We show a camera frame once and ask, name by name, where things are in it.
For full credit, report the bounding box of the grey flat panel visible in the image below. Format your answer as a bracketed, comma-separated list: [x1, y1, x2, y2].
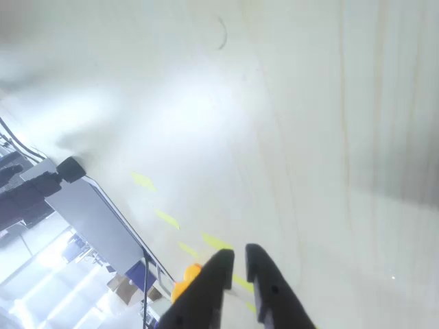
[19, 159, 145, 276]

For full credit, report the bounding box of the black webcam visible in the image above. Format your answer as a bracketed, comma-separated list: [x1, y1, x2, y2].
[56, 156, 87, 184]

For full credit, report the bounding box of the yellow rubber duck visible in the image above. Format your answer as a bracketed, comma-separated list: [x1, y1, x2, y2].
[170, 262, 203, 304]

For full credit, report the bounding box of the thin black stand pole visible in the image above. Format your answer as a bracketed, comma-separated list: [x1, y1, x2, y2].
[142, 252, 150, 329]

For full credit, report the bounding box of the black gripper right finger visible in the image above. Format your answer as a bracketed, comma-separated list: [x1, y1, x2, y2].
[244, 243, 317, 329]

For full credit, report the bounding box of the brown cardboard box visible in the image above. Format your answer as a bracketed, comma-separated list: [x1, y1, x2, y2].
[106, 273, 142, 305]

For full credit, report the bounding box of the black cable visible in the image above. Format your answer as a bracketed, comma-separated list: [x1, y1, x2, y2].
[0, 116, 47, 162]

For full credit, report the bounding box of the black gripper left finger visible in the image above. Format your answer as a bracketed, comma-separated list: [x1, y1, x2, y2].
[158, 248, 235, 329]

